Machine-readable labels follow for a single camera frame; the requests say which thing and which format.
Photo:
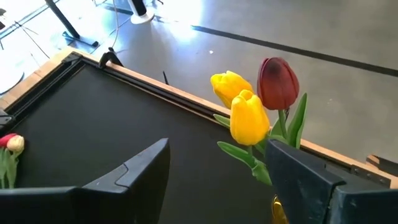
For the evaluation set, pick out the white pedestal stand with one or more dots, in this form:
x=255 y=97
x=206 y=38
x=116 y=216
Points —
x=140 y=14

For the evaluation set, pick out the cream artificial tulip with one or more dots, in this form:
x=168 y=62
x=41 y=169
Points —
x=16 y=143

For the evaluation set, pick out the black table clamp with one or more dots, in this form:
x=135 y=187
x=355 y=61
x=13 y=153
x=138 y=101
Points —
x=109 y=57

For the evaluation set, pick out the red artificial tulip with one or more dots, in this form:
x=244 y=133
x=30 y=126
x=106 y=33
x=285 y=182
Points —
x=7 y=139

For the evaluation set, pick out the yellow artificial tulip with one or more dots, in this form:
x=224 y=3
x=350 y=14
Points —
x=228 y=85
x=248 y=118

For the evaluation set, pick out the black table mat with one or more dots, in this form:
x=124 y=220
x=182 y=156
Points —
x=93 y=124

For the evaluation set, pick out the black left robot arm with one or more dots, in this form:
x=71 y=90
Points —
x=6 y=121

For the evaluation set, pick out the dark maroon artificial tulip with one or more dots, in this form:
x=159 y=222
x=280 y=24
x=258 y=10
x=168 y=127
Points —
x=276 y=84

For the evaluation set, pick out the amber glass vase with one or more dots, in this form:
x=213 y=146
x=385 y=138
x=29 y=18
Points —
x=278 y=211

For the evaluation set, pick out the black desk leg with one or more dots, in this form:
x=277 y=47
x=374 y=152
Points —
x=66 y=22

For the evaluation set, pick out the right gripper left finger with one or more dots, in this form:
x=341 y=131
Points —
x=124 y=193

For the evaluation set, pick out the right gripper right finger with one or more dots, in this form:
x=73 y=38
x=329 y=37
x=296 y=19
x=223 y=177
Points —
x=311 y=193

